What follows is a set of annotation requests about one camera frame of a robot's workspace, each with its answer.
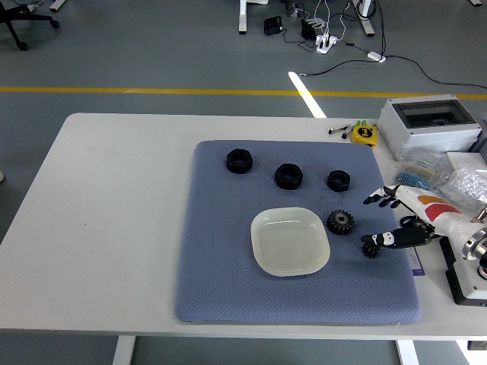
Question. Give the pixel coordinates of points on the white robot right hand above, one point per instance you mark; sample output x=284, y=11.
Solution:
x=422, y=203

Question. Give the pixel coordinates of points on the small black gear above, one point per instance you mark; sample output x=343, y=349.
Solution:
x=369, y=253

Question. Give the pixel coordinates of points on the large black gear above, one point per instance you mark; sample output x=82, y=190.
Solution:
x=335, y=226

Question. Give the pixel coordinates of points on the small black hex nut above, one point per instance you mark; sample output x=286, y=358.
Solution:
x=332, y=185

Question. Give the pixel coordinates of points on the white flat box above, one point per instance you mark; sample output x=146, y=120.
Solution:
x=466, y=159

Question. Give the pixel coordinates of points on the medium black hex nut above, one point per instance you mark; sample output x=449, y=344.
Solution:
x=282, y=181

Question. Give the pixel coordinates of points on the large black hex nut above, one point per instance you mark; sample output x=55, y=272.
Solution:
x=233, y=166

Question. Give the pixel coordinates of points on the black box on floor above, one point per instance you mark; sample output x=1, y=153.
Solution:
x=272, y=25

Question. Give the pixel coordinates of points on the blue terminal strip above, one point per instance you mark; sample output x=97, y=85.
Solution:
x=409, y=178

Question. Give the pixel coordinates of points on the clear bag of parts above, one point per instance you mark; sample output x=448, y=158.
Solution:
x=418, y=161

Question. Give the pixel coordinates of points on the clear bag of screws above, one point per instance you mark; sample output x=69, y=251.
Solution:
x=464, y=186

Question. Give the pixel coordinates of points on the purple label card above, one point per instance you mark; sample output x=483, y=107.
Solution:
x=415, y=264

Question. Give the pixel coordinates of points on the yellow tape measure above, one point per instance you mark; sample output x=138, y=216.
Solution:
x=363, y=134

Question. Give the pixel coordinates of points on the black digital scale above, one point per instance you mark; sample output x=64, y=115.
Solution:
x=458, y=292

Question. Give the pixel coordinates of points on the green small tool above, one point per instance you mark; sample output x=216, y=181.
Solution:
x=360, y=122

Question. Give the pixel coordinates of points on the black marker pen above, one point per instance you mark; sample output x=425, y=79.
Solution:
x=345, y=134

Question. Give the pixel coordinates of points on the black silver pen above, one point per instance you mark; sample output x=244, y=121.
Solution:
x=336, y=130

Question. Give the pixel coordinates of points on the white square plate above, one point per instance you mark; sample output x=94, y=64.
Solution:
x=289, y=243

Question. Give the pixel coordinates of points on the white table leg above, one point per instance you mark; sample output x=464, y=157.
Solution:
x=123, y=351
x=408, y=353

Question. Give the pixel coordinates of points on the black table control panel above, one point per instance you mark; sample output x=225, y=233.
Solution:
x=477, y=345

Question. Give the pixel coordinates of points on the white floor adapter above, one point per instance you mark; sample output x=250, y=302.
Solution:
x=376, y=56

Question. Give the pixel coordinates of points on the white power strip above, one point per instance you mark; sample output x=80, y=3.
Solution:
x=325, y=43

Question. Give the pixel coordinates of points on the white desk leg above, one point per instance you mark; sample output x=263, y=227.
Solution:
x=242, y=15
x=365, y=21

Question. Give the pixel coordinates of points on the blue-grey textured mat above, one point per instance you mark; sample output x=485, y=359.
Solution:
x=220, y=247

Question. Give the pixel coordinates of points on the black office chair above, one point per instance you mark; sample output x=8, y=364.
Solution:
x=11, y=17

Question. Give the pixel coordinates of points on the grey electrical enclosure box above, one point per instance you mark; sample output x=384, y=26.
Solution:
x=392, y=118

